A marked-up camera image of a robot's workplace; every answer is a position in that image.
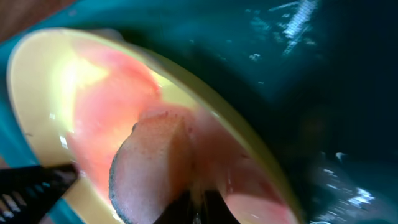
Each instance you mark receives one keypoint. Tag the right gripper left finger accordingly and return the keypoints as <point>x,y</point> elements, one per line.
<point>180,211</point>

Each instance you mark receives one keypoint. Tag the yellow-green plate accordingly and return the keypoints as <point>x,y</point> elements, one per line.
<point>76,96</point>

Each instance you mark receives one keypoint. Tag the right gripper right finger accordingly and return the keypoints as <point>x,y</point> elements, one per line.
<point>215,210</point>

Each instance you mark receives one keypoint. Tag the pink sponge with dark scourer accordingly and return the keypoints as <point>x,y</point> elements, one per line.
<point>152,168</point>

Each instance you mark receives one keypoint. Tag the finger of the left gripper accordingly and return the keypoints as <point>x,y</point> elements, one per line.
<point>29,193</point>

